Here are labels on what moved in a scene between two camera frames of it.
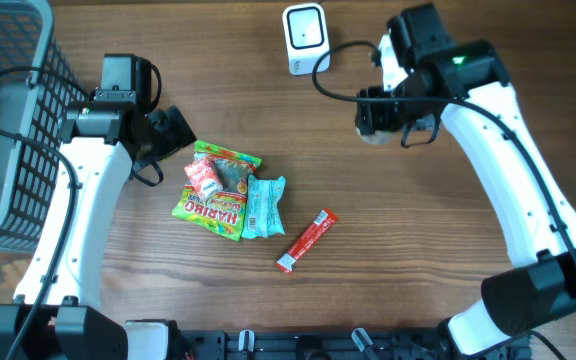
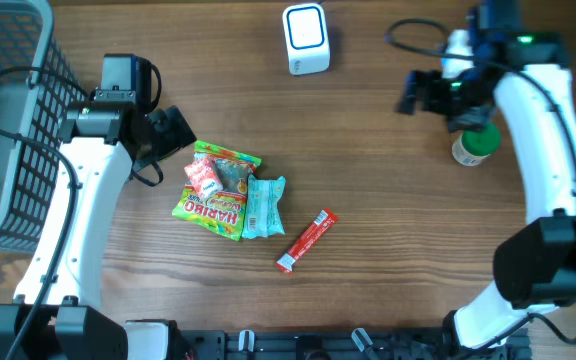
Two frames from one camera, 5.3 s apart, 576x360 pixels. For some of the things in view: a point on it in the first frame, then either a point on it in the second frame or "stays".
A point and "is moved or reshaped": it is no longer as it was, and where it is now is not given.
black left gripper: (175, 131) stays
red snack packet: (322, 223) stays
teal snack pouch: (262, 211) stays
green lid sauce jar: (379, 137) is moved or reshaped
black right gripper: (371, 117) -> (426, 82)
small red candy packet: (204, 176) stays
